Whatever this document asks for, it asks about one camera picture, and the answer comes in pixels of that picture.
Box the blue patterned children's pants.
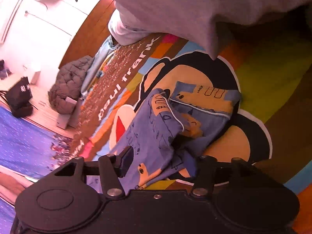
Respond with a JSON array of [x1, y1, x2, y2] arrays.
[[109, 81, 241, 192]]

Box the grey bedside table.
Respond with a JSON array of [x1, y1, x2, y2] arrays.
[[57, 96, 83, 130]]

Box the blue dotted wardrobe curtain right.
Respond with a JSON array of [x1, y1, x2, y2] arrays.
[[0, 107, 72, 180]]

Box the colourful paul frank bedspread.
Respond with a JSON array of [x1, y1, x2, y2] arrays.
[[50, 32, 312, 234]]

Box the white box on cabinet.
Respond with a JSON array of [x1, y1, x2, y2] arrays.
[[23, 65, 41, 85]]

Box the black tote bag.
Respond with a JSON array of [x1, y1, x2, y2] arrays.
[[4, 77, 33, 118]]

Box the light blue pillow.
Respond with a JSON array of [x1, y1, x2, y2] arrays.
[[80, 35, 120, 96]]

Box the wooden headboard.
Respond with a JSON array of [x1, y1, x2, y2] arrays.
[[59, 0, 115, 68]]

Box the grey lilac duvet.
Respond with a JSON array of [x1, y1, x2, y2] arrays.
[[108, 0, 311, 59]]

